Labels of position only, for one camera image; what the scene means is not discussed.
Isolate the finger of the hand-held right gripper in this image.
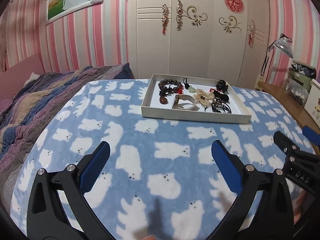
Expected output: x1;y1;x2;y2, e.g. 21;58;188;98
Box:
273;131;302;157
302;127;320;146

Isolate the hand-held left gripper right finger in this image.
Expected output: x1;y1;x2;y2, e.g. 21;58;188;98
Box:
207;140;295;240

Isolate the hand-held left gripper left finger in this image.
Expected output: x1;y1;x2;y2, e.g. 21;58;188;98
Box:
26;141;115;240

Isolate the black hair ties bunch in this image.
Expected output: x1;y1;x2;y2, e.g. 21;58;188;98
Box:
205;100;232;114

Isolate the wide pale bangle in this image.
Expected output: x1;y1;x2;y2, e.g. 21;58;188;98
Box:
172;94;200;111

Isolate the cream flower hair clip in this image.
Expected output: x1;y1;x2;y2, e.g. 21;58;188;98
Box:
194;88;215;105

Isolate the pale jade pendant black cord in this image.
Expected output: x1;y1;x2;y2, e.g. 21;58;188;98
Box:
182;78;197;93

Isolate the white shallow tray box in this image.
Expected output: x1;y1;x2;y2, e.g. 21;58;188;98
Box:
141;74;252;124

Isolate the amber pendant black cord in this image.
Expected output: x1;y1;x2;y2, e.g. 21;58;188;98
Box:
159;91;173;105

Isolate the person's right hand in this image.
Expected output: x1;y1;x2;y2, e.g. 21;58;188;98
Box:
292;190;312;220

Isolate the white cartoon box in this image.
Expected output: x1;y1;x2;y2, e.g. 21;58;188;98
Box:
304;79;320;123

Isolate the wooden side desk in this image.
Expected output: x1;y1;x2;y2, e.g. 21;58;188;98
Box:
257;81;320;130

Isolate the green storage bag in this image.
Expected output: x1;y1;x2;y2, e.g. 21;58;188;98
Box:
287;61;317;105

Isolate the blue bear print blanket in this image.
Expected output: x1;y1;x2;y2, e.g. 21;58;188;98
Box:
10;79;315;240

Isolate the black hair ornament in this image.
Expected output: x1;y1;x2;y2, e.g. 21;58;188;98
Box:
215;79;228;93

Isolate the striped purple blue quilt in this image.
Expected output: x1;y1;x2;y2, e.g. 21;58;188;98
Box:
0;62;135;205

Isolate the clamp desk lamp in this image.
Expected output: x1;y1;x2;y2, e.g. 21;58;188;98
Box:
259;34;294;80

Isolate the white wardrobe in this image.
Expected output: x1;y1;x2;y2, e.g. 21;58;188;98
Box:
127;0;270;88

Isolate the pink headboard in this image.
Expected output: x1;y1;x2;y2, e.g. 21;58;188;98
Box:
0;53;45;80

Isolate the red paper-cut decoration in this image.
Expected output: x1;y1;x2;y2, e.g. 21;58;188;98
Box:
224;0;244;12

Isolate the framed wedding photo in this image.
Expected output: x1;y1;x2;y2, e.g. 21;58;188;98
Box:
45;0;104;27

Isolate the brown wooden bead bracelet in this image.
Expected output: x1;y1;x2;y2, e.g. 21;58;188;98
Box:
158;79;181;97

